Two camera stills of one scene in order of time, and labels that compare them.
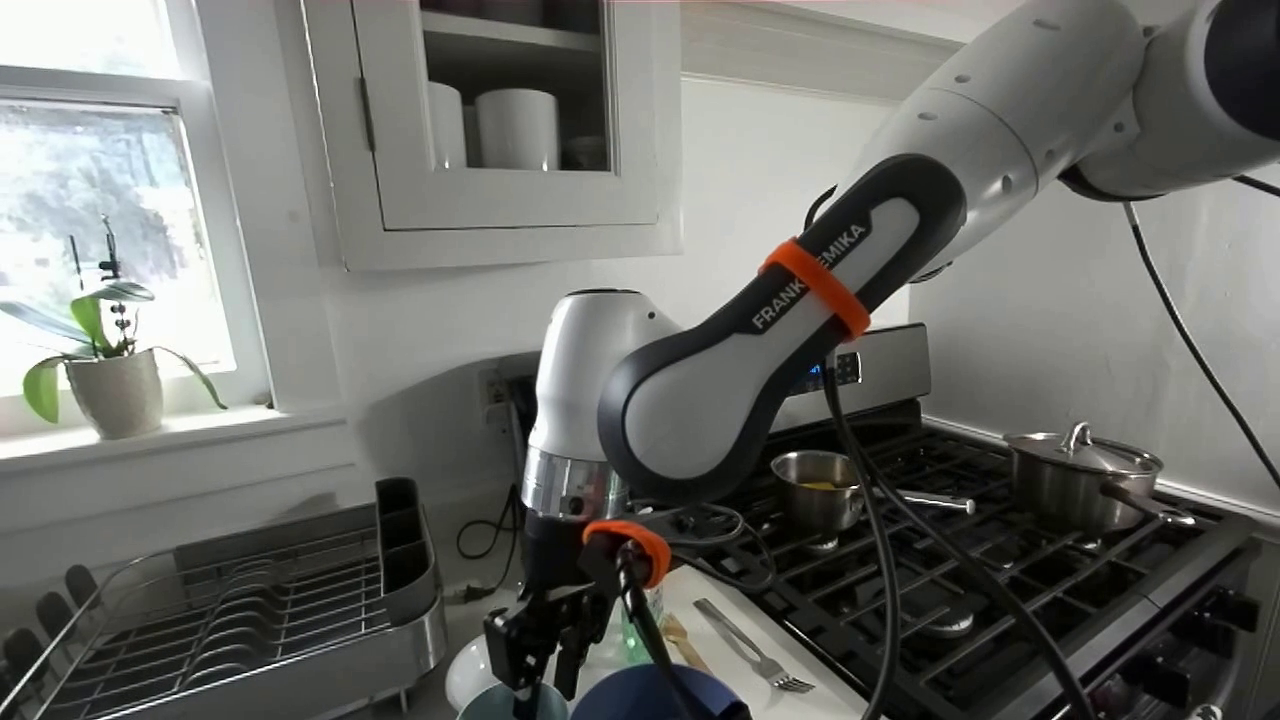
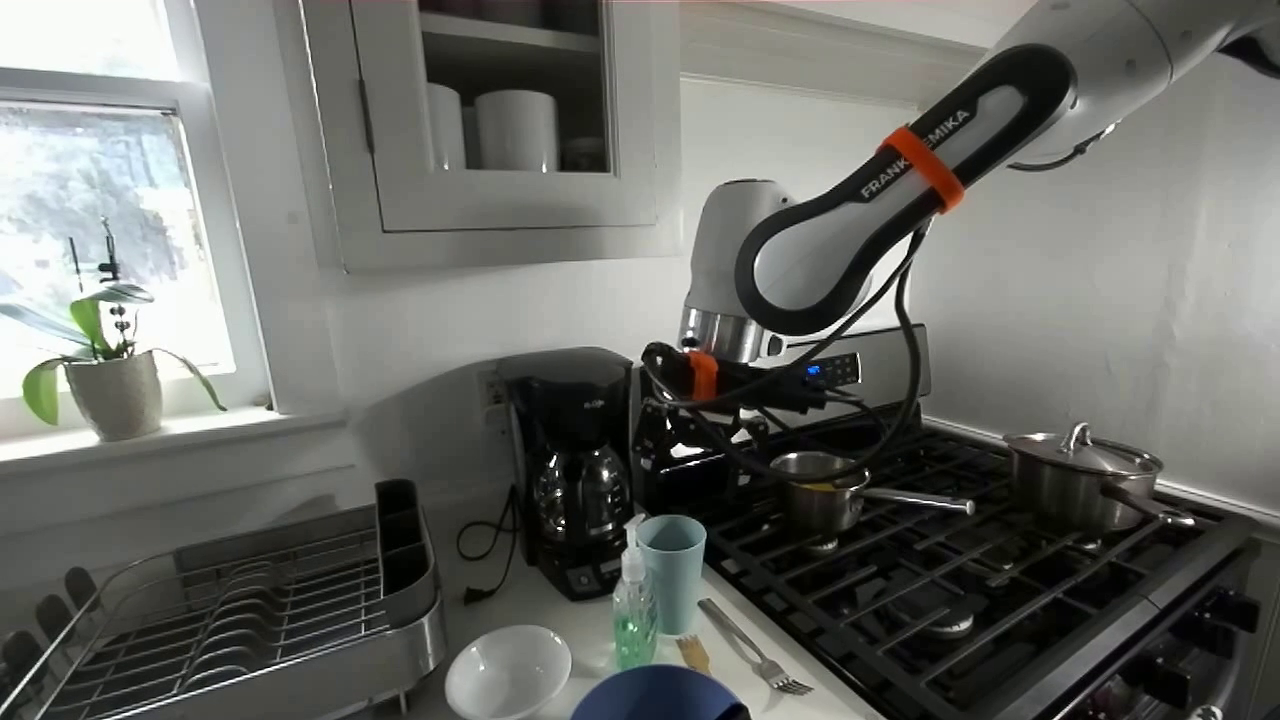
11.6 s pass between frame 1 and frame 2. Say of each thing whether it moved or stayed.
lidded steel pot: stayed
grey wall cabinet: stayed
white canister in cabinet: stayed
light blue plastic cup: moved
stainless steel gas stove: stayed
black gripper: moved
